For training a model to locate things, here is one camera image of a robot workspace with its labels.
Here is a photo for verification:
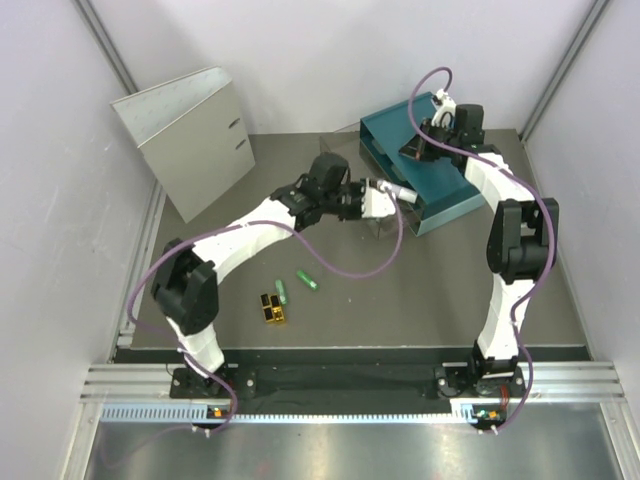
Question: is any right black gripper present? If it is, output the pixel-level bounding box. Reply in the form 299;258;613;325
398;123;458;166

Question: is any clear acrylic drawer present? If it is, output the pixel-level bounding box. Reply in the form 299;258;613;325
319;131;421;239

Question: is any teal drawer cabinet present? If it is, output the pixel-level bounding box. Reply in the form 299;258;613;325
359;102;485;236

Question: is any lavender white tube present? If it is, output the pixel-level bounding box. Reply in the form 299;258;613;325
377;180;418;204

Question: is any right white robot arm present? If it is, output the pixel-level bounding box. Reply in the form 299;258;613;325
400;92;559;396

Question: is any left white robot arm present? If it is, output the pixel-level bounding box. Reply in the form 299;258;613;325
151;153;375;397

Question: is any gold makeup palette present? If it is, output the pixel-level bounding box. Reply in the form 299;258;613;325
260;294;286;324

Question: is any green tube upper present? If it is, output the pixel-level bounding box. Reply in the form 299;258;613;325
296;270;319;291

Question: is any green tube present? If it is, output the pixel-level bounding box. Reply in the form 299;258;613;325
296;270;319;291
275;279;288;305

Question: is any green tube lower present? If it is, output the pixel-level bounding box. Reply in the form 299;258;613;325
275;279;288;305

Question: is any grey lever arch binder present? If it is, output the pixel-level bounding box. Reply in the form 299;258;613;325
111;66;255;223

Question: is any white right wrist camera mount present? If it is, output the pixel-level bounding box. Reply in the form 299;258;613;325
431;89;456;129

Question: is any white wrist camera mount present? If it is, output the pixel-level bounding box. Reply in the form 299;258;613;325
361;178;396;219
431;89;456;129

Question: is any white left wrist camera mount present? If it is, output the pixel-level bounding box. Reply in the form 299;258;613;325
361;178;396;219

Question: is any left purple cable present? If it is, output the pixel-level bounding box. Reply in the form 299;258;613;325
125;179;405;434

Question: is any purple cable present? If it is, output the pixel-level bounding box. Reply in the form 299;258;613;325
125;179;405;434
407;66;559;435

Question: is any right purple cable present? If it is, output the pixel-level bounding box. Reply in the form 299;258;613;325
407;66;559;435

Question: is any black mounting base plate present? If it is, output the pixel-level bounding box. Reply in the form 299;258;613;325
170;362;525;400

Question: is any grey slotted cable duct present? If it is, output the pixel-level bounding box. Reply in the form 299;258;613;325
100;401;480;425

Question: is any aluminium frame rail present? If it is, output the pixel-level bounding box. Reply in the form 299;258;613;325
80;361;624;403

